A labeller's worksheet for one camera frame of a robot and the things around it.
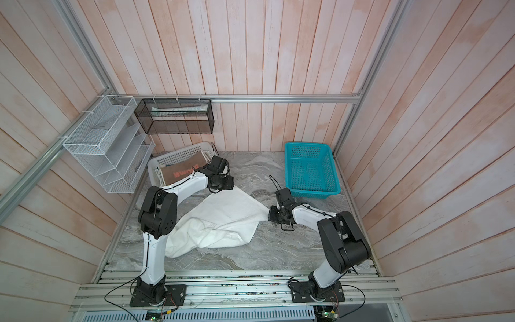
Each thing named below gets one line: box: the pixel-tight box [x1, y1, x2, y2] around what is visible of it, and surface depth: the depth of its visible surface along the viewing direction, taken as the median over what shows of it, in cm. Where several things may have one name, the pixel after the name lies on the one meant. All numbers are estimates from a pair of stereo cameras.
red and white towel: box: [160, 150, 206, 186], surface depth 108 cm
